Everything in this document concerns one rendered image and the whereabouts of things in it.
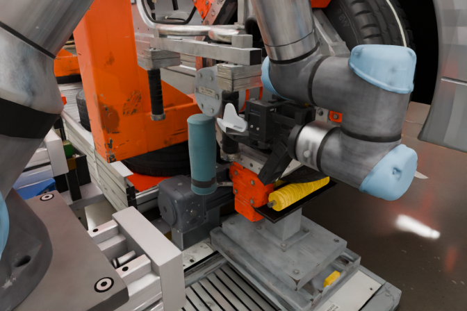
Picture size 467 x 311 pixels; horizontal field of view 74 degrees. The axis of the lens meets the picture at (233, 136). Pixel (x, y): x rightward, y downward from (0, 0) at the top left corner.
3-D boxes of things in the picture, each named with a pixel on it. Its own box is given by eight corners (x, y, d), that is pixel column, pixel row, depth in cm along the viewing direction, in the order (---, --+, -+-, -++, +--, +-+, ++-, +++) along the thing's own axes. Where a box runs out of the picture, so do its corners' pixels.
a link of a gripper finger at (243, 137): (236, 121, 61) (272, 131, 56) (236, 129, 62) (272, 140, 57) (220, 128, 58) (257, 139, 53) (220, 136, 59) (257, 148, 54)
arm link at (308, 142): (341, 164, 50) (310, 180, 46) (318, 155, 54) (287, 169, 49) (348, 121, 48) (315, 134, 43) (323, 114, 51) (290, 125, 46)
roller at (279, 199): (333, 184, 108) (335, 169, 106) (275, 218, 91) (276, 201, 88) (319, 178, 112) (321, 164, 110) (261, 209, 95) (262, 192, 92)
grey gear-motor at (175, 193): (256, 225, 149) (258, 161, 136) (181, 269, 124) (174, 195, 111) (232, 208, 162) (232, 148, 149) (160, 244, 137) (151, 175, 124)
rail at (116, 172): (147, 213, 144) (142, 171, 136) (128, 221, 138) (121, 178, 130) (42, 101, 320) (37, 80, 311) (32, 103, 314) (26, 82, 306)
